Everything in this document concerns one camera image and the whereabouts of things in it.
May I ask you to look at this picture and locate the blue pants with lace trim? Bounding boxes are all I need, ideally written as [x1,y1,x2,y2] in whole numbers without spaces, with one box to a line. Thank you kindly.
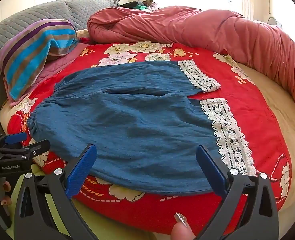
[27,59,256,195]

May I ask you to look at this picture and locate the pile of clothes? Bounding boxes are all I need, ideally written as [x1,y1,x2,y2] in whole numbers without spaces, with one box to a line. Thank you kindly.
[119,0,158,12]

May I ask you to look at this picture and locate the grey quilted headboard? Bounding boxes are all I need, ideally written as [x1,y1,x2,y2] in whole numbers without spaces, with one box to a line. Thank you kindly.
[0,0,119,118]

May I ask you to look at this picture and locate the white round object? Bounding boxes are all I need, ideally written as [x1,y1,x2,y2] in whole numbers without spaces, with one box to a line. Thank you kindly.
[267,16,283,30]

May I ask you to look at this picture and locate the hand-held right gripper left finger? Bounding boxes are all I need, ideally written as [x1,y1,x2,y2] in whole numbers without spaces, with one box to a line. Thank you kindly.
[14,144,98,240]

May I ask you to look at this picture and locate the striped towel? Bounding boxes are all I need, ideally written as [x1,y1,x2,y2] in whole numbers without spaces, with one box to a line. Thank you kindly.
[0,19,80,100]

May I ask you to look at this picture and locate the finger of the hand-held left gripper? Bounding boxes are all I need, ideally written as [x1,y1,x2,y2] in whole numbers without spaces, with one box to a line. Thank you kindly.
[0,132,28,148]
[0,139,51,162]

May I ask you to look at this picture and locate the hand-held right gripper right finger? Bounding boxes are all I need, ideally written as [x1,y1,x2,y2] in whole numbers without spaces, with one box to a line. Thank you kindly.
[196,144,279,240]

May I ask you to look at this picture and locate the pink-red quilt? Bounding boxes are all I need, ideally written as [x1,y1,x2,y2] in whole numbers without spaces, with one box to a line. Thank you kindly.
[87,5,295,115]

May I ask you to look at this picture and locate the red floral blanket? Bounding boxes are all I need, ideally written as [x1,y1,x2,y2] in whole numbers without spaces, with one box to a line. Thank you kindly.
[6,41,291,230]

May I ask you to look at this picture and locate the person's left hand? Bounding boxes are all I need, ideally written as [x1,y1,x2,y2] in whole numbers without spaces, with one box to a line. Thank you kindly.
[0,179,14,208]

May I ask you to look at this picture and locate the beige bed sheet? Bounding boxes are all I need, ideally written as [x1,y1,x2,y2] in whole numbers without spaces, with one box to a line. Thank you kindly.
[0,62,295,240]

